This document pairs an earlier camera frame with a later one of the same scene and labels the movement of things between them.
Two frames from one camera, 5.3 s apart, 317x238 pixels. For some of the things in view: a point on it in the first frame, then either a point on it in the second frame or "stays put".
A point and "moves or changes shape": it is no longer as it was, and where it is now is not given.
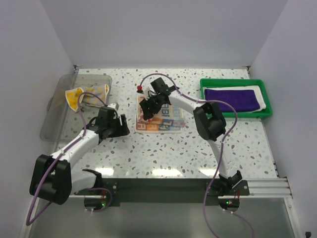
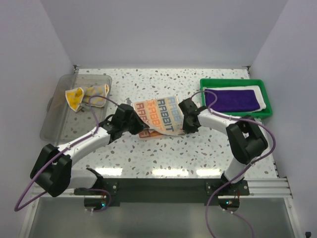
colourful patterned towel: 168,119 moves or changes shape
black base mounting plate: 169,190 stays put
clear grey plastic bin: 61,122 stays put
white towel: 256,89 stays put
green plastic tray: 233,82 stays put
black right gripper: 148,113 → 187,130
